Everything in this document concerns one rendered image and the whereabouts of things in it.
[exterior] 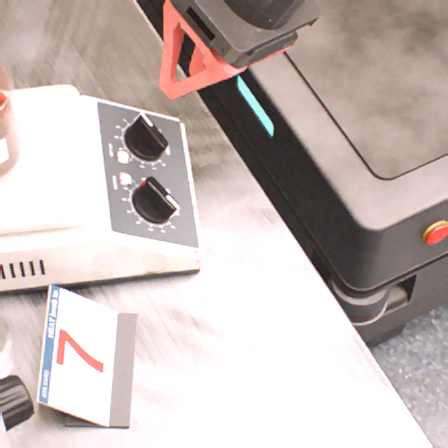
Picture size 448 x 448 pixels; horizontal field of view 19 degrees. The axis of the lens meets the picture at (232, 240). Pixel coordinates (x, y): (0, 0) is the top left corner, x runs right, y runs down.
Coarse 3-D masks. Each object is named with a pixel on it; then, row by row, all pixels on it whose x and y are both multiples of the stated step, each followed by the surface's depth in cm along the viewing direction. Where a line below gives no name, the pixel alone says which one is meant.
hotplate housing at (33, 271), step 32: (96, 128) 99; (96, 160) 97; (96, 192) 96; (192, 192) 101; (96, 224) 94; (0, 256) 94; (32, 256) 94; (64, 256) 95; (96, 256) 96; (128, 256) 96; (160, 256) 97; (192, 256) 98; (0, 288) 97; (32, 288) 99
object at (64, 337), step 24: (72, 312) 95; (96, 312) 97; (72, 336) 94; (96, 336) 96; (72, 360) 93; (96, 360) 95; (72, 384) 92; (96, 384) 94; (72, 408) 92; (96, 408) 93
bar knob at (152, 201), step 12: (144, 180) 97; (156, 180) 97; (144, 192) 97; (156, 192) 96; (168, 192) 97; (144, 204) 97; (156, 204) 97; (168, 204) 96; (144, 216) 96; (156, 216) 97; (168, 216) 97
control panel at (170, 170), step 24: (120, 120) 101; (168, 120) 103; (120, 144) 99; (120, 168) 98; (144, 168) 99; (168, 168) 101; (120, 192) 97; (120, 216) 95; (192, 216) 99; (168, 240) 97; (192, 240) 98
